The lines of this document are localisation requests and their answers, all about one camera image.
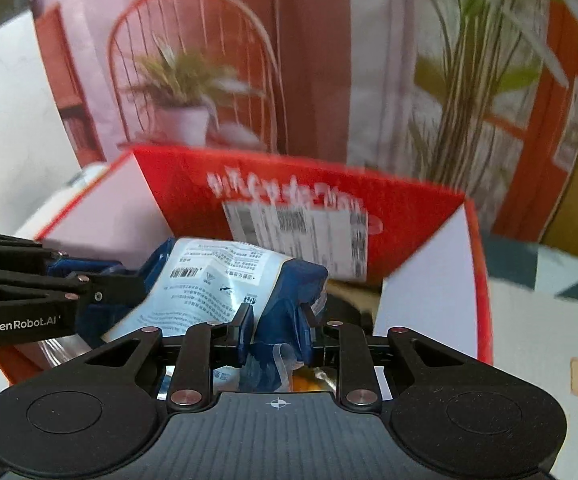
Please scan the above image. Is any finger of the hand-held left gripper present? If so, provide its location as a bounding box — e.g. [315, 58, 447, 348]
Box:
[0, 227, 137, 281]
[0, 260, 148, 318]

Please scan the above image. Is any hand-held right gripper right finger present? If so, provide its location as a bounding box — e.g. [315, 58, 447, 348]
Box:
[299, 302, 477, 413]

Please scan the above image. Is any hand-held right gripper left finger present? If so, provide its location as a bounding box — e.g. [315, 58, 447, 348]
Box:
[81, 302, 254, 413]

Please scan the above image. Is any blue cloth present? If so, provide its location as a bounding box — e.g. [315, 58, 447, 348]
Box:
[101, 237, 330, 393]

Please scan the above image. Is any red strawberry print box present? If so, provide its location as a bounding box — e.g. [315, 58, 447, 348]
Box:
[0, 144, 494, 401]

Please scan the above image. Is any white marble panel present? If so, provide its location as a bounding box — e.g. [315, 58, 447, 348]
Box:
[0, 10, 112, 243]

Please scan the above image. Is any printed room scene wall tapestry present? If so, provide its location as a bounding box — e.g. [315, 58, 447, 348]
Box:
[26, 0, 578, 242]

